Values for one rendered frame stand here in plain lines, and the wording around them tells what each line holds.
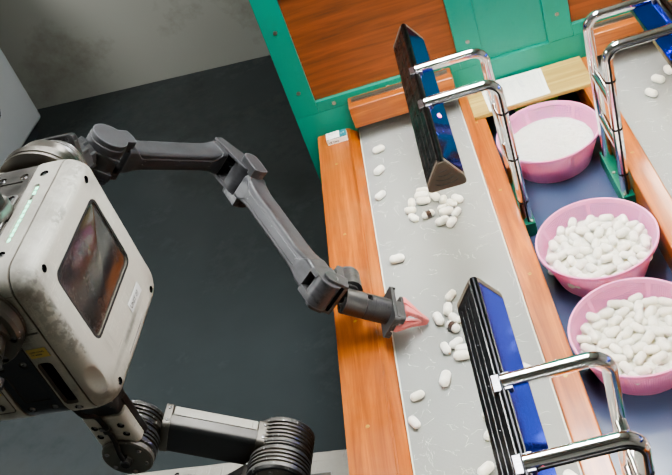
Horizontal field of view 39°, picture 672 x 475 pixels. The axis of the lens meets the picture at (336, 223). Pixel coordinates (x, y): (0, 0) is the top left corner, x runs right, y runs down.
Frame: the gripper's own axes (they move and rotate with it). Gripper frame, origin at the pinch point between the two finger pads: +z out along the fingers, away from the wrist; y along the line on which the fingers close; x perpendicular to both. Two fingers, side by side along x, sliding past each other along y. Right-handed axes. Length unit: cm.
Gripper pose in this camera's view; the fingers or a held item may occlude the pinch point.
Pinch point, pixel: (424, 321)
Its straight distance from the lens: 207.3
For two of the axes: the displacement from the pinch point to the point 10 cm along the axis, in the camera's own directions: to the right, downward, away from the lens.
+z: 9.2, 2.6, 2.8
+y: -0.7, -6.2, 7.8
